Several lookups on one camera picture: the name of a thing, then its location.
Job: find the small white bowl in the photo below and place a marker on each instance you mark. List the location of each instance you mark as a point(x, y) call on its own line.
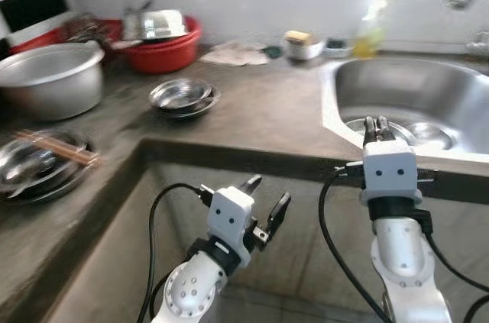
point(304, 51)

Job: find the large aluminium pot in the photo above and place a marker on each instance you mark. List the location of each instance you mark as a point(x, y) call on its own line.
point(50, 86)

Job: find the dark steel plate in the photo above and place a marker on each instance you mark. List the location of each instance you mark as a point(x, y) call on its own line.
point(76, 182)

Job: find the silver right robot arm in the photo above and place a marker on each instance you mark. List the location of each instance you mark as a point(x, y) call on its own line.
point(401, 250)

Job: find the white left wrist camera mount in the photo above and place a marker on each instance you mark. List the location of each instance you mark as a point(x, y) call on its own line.
point(228, 214)

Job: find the shallow stainless steel bowl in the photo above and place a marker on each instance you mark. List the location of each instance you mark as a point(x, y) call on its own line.
point(212, 103)
point(179, 94)

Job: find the beige dish cloth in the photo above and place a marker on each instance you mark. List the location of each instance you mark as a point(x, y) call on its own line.
point(233, 54)

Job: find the stainless steel plate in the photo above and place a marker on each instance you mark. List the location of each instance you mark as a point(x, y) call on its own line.
point(434, 136)

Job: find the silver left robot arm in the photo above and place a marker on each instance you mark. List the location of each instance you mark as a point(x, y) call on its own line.
point(187, 292)

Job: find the small dark dish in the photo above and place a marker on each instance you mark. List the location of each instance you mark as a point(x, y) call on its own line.
point(338, 48)

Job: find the yellow dish soap bottle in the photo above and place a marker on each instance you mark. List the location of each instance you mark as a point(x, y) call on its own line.
point(368, 39)

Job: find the yellow sponge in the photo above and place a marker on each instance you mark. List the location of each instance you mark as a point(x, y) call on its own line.
point(299, 37)

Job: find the red plastic basin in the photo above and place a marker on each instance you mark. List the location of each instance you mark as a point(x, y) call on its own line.
point(164, 56)

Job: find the stainless steel sink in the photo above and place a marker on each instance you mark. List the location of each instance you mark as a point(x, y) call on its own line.
point(412, 86)

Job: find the dark green scrub pad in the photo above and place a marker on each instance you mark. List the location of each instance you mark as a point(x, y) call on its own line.
point(273, 52)

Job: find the steel bowl under chopsticks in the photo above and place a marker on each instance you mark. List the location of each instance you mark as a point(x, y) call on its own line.
point(30, 174)

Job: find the upturned stainless steel pot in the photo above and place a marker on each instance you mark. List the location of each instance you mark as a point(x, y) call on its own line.
point(157, 25)

